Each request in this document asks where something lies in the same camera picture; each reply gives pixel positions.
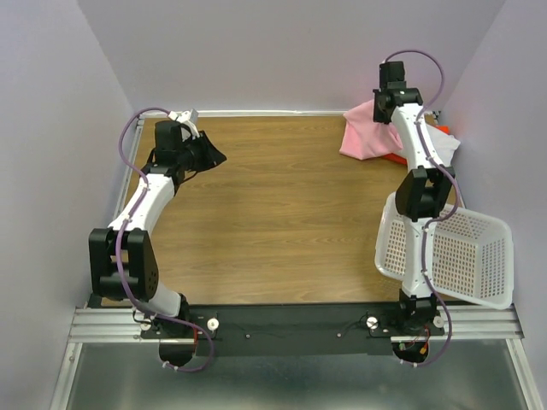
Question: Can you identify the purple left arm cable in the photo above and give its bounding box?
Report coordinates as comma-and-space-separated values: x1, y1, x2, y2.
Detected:
115, 107, 215, 373

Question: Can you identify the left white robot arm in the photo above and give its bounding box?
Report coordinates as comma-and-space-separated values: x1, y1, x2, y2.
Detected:
88, 116, 226, 337

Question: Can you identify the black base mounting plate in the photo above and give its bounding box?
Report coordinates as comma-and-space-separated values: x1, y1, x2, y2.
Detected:
140, 302, 444, 364

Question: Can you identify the white plastic laundry basket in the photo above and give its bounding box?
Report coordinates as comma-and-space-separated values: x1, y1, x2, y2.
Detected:
374, 194, 514, 310

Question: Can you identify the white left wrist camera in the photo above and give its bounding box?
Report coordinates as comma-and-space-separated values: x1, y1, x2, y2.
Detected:
168, 108, 199, 139

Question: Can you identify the orange folded t shirt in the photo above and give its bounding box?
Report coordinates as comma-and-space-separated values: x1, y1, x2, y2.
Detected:
379, 124, 451, 167

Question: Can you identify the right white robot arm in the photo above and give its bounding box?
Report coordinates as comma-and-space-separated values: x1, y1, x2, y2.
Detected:
373, 60, 455, 335

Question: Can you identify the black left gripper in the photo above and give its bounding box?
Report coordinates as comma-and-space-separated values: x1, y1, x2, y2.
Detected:
177, 130, 227, 173

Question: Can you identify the white folded t shirt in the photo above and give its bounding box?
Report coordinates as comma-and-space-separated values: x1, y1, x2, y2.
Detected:
427, 124, 461, 166

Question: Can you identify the aluminium frame rail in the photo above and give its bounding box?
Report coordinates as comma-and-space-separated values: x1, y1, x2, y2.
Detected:
51, 302, 546, 409

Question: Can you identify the pink t shirt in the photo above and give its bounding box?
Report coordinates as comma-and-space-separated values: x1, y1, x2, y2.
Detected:
338, 99, 403, 161

